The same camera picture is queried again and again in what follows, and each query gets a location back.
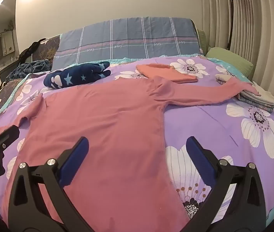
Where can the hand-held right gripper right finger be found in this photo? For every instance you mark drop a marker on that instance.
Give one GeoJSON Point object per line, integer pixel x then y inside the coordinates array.
{"type": "Point", "coordinates": [198, 158]}

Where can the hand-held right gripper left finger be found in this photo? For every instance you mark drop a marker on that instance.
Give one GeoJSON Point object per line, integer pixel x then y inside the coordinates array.
{"type": "Point", "coordinates": [77, 158]}

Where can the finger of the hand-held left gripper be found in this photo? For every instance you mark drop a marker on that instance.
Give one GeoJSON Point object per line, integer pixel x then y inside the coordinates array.
{"type": "Point", "coordinates": [7, 135]}

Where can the pink long-sleeve shirt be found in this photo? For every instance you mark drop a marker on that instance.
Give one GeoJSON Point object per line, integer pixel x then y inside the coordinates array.
{"type": "Point", "coordinates": [103, 125]}

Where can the stack of folded light clothes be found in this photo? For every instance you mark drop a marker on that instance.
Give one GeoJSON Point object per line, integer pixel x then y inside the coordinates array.
{"type": "Point", "coordinates": [255, 101]}

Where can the purple floral bedsheet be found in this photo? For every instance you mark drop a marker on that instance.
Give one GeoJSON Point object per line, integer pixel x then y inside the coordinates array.
{"type": "Point", "coordinates": [199, 120]}

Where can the dark teal fleece blanket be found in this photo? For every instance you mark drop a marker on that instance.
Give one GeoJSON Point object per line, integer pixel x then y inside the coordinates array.
{"type": "Point", "coordinates": [25, 69]}

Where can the navy star-print fleece garment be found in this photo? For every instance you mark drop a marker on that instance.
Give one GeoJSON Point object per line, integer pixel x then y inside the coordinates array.
{"type": "Point", "coordinates": [79, 76]}

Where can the cream folded garment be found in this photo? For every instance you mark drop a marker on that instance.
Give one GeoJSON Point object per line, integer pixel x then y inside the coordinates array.
{"type": "Point", "coordinates": [224, 78]}

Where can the folded salmon garment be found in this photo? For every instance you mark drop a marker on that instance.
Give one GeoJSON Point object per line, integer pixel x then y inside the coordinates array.
{"type": "Point", "coordinates": [166, 73]}

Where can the white folded garment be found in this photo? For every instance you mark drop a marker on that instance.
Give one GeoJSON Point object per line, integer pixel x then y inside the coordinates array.
{"type": "Point", "coordinates": [266, 94]}

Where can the dark brown floral quilt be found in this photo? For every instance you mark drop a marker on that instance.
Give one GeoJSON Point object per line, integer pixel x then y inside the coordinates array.
{"type": "Point", "coordinates": [45, 49]}

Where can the green pillow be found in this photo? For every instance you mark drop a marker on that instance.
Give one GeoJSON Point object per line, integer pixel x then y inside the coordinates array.
{"type": "Point", "coordinates": [228, 59]}

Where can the grey plaid pillow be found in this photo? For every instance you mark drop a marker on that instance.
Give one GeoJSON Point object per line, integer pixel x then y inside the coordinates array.
{"type": "Point", "coordinates": [127, 38]}

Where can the beige pleated curtain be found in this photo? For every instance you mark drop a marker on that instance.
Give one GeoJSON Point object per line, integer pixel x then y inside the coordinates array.
{"type": "Point", "coordinates": [260, 29]}

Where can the arched wall mirror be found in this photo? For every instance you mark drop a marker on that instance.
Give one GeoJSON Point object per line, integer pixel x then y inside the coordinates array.
{"type": "Point", "coordinates": [5, 33]}

